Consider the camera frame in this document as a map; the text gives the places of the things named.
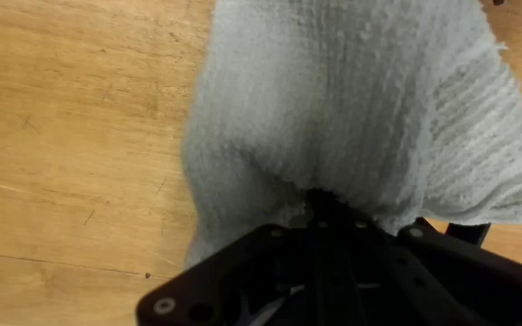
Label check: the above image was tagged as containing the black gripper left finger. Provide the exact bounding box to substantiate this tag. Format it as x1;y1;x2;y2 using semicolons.
134;191;339;326

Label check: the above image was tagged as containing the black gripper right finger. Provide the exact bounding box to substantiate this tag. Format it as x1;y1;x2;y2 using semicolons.
331;191;522;326

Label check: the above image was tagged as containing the white cloth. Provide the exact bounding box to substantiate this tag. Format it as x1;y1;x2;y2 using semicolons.
179;0;522;270

